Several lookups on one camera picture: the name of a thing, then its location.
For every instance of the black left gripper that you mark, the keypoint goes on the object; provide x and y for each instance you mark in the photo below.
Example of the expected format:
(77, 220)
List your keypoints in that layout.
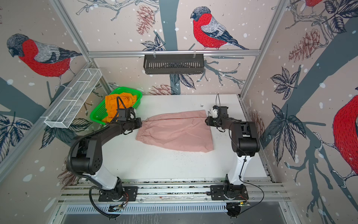
(139, 122)

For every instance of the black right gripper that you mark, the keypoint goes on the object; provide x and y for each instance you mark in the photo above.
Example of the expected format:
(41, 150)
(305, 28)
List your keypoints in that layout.
(210, 120)

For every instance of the orange shorts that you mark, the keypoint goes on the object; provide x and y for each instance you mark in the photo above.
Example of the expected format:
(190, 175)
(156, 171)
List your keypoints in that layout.
(114, 100)

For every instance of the pink shorts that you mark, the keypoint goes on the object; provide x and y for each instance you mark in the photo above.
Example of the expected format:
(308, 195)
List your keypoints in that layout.
(183, 131)

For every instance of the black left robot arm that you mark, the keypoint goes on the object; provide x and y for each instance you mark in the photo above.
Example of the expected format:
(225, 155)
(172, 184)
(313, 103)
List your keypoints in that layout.
(85, 158)

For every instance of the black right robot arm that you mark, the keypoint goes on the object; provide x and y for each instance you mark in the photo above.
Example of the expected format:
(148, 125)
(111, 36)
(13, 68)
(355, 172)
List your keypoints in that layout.
(245, 144)

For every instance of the green plastic basket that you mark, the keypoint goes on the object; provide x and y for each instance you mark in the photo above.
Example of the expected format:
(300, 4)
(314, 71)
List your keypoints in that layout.
(100, 113)

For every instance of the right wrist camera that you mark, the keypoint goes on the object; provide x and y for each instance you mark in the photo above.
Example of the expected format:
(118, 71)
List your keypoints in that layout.
(215, 113)

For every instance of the black hanging wall basket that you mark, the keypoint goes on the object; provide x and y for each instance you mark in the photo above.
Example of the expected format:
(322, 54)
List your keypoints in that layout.
(174, 64)

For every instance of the aluminium horizontal frame bar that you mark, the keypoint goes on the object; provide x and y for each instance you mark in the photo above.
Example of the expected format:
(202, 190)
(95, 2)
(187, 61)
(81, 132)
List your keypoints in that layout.
(228, 52)

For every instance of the white wire wall basket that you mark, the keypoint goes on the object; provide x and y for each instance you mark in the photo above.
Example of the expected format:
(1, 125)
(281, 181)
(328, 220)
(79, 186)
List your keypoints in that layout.
(75, 96)

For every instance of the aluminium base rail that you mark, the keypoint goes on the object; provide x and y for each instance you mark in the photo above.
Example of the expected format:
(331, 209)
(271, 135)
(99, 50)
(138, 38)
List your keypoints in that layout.
(199, 191)

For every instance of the aluminium corner frame post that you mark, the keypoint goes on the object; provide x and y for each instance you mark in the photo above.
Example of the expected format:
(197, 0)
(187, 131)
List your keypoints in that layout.
(275, 21)

